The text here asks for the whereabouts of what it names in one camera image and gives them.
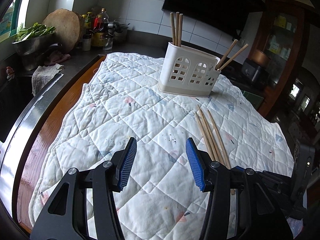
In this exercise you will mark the clear oil bottle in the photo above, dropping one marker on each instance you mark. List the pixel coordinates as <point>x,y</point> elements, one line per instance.
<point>103,18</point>

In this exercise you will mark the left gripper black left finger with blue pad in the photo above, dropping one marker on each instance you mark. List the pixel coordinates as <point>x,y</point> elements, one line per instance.
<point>64,215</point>

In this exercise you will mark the small steel cup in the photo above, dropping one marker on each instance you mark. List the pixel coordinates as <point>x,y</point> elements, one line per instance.
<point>86,42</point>

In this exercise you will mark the white plastic utensil holder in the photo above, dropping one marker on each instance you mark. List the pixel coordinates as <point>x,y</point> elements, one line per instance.
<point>188,71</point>

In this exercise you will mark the grey dish rag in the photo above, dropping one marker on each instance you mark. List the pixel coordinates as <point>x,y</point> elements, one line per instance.
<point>42,75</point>

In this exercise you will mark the dark wooden chopstick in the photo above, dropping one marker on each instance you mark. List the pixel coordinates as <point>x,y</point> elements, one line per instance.
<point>172,19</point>

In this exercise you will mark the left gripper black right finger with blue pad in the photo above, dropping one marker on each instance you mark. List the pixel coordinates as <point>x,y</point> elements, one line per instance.
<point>259,207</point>

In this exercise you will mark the white quilted cloth mat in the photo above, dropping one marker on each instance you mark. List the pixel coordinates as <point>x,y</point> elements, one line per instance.
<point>123,100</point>

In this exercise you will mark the round wooden cutting board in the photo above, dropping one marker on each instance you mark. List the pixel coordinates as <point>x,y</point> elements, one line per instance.
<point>69,27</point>

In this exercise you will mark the steel bowl of greens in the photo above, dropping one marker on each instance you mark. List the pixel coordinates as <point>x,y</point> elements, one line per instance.
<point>29,40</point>

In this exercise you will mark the dark sauce bottle yellow label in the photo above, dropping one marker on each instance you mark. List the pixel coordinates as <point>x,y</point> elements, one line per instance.
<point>98,34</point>

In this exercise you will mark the black range hood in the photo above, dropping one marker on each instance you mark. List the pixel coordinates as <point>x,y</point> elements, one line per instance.
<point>229,16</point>

